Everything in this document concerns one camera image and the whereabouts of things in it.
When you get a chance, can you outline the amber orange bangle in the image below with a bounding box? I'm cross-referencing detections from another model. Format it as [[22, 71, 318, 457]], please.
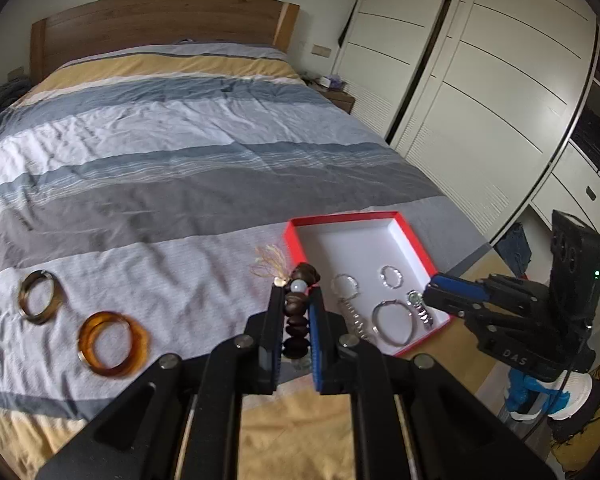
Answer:
[[76, 311, 149, 378]]

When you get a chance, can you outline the wooden nightstand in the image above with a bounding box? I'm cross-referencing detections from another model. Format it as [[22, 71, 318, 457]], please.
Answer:
[[308, 82, 355, 114]]

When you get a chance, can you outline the blue white gloved right hand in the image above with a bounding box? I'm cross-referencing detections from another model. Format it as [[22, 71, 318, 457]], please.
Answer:
[[505, 368, 593, 422]]

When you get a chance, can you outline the wooden headboard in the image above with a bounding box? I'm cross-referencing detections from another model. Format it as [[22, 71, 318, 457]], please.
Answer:
[[30, 0, 300, 84]]

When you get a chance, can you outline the thin silver bangle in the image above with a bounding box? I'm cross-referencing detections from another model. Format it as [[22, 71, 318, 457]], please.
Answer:
[[370, 299, 415, 348]]

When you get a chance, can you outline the white sliding wardrobe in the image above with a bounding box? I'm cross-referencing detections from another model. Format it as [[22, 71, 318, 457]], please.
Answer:
[[336, 0, 598, 240]]

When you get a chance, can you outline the small gold twisted bracelet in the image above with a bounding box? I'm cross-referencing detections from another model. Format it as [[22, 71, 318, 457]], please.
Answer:
[[378, 264, 404, 290]]

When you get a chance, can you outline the striped blue yellow duvet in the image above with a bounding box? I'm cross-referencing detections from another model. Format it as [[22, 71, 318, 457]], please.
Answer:
[[0, 44, 504, 479]]

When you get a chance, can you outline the red shallow gift box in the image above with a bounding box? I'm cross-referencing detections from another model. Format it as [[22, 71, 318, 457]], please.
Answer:
[[284, 211, 451, 356]]

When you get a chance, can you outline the dark brown bangle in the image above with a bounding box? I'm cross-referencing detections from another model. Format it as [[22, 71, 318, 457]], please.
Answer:
[[17, 270, 66, 326]]

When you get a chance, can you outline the silver wristwatch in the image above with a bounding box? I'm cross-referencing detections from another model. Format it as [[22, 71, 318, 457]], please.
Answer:
[[405, 290, 434, 332]]

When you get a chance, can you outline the dark beaded bracelet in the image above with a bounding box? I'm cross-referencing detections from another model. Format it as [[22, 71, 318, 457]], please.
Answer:
[[249, 244, 324, 373]]

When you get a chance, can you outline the dark grey blanket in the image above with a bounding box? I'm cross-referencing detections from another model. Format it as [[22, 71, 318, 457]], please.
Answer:
[[0, 76, 33, 114]]

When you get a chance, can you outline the wall light switch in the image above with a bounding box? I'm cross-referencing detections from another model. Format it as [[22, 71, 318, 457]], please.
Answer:
[[311, 44, 332, 58]]

